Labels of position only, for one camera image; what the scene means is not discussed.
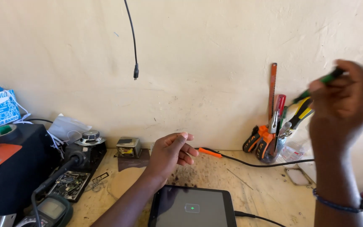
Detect person's right hand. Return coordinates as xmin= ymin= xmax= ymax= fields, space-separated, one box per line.
xmin=308 ymin=59 xmax=363 ymax=152

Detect person's left hand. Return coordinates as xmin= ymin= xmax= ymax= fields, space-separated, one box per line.
xmin=144 ymin=132 xmax=199 ymax=182

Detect green and black screwdriver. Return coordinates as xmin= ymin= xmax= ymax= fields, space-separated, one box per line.
xmin=290 ymin=67 xmax=346 ymax=105

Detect yellow and black tool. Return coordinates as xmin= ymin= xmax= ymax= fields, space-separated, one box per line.
xmin=287 ymin=97 xmax=315 ymax=130

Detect orange hacksaw blade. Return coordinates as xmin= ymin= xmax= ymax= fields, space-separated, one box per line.
xmin=268 ymin=63 xmax=278 ymax=122

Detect metal tweezers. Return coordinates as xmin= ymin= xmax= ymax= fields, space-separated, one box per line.
xmin=268 ymin=109 xmax=280 ymax=134

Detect clear plastic packet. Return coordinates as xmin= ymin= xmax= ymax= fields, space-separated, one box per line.
xmin=279 ymin=126 xmax=311 ymax=164

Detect clear tool holder jar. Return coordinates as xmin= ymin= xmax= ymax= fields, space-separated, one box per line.
xmin=257 ymin=134 xmax=287 ymax=164

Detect orange and black pliers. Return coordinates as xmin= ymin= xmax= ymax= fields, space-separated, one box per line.
xmin=242 ymin=125 xmax=276 ymax=160

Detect clear phone case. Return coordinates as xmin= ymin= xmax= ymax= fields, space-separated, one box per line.
xmin=284 ymin=167 xmax=313 ymax=186

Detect orange pry tool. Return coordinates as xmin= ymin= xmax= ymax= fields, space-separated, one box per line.
xmin=199 ymin=148 xmax=223 ymax=158

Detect black tablet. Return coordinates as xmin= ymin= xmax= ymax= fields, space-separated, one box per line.
xmin=148 ymin=185 xmax=237 ymax=227

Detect small metal transformer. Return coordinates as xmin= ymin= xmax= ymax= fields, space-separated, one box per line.
xmin=115 ymin=136 xmax=142 ymax=159

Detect small speaker magnet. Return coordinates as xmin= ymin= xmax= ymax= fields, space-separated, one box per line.
xmin=75 ymin=130 xmax=106 ymax=146

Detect white plastic bag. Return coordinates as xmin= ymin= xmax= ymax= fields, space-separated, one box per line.
xmin=48 ymin=114 xmax=92 ymax=145

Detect black tray of parts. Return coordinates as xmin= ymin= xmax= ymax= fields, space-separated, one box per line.
xmin=47 ymin=170 xmax=91 ymax=202

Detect dark green multimeter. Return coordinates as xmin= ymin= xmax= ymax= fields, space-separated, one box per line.
xmin=14 ymin=194 xmax=74 ymax=227

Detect black equipment box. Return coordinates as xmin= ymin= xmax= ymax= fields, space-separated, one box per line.
xmin=0 ymin=123 xmax=61 ymax=217

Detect black tape roll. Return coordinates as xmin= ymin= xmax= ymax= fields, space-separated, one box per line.
xmin=0 ymin=124 xmax=21 ymax=143

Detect red handled screwdriver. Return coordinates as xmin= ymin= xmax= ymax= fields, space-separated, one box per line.
xmin=275 ymin=94 xmax=287 ymax=120

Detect long black cable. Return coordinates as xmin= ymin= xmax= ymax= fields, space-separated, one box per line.
xmin=195 ymin=147 xmax=315 ymax=168

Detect blue bead bracelet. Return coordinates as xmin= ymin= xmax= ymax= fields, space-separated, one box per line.
xmin=313 ymin=188 xmax=363 ymax=214

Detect thin metal wire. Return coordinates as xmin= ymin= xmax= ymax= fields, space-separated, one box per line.
xmin=226 ymin=168 xmax=254 ymax=190

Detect black tablet charging cable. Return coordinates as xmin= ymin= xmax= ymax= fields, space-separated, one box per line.
xmin=234 ymin=211 xmax=287 ymax=227

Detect hanging black plug cable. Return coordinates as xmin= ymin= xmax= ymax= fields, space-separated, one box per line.
xmin=124 ymin=0 xmax=139 ymax=81

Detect small metal frame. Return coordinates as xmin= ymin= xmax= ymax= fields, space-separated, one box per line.
xmin=92 ymin=172 xmax=110 ymax=186

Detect black hot air handle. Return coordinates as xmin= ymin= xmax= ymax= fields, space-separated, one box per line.
xmin=33 ymin=151 xmax=86 ymax=195

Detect white wires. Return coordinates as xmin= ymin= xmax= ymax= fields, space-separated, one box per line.
xmin=14 ymin=104 xmax=66 ymax=160

